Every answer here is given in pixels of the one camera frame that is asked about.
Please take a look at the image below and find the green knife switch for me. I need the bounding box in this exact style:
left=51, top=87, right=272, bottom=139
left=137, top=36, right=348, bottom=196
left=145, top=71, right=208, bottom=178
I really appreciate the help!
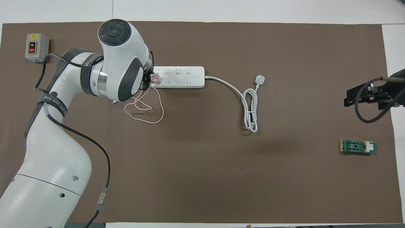
left=340, top=140, right=377, bottom=155

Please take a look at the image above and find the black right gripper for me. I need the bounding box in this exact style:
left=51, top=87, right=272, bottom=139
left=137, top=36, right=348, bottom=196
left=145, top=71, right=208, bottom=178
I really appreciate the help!
left=344, top=68, right=405, bottom=111

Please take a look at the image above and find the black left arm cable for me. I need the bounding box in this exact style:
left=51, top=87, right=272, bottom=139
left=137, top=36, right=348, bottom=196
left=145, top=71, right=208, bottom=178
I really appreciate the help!
left=33, top=53, right=111, bottom=228

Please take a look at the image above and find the grey on-off switch box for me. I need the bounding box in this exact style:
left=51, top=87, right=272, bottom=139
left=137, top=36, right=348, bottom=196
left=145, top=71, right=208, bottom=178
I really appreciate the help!
left=25, top=33, right=50, bottom=62

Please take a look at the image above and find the brown table mat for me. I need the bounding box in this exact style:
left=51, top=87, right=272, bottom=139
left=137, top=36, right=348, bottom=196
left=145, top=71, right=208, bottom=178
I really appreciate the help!
left=0, top=21, right=404, bottom=224

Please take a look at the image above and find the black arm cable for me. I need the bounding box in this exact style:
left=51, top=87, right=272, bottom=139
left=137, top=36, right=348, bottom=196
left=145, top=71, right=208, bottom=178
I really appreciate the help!
left=33, top=53, right=111, bottom=228
left=354, top=77, right=405, bottom=124

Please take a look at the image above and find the pink charging cable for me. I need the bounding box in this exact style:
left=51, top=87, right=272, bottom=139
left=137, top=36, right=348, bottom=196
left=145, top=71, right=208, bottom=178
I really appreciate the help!
left=111, top=85, right=164, bottom=124

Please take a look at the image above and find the white power strip cord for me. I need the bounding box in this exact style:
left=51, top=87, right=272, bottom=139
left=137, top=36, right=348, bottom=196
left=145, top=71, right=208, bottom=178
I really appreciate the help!
left=204, top=75, right=265, bottom=133

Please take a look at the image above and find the white power strip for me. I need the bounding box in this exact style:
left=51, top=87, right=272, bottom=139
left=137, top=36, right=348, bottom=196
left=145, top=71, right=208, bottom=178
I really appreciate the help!
left=153, top=66, right=205, bottom=89

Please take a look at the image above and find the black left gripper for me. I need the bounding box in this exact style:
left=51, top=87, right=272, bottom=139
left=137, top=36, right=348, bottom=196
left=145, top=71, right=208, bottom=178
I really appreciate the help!
left=141, top=69, right=156, bottom=91

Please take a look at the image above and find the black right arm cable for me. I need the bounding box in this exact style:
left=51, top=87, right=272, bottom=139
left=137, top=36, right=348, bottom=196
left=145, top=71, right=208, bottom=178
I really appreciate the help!
left=354, top=77, right=405, bottom=124

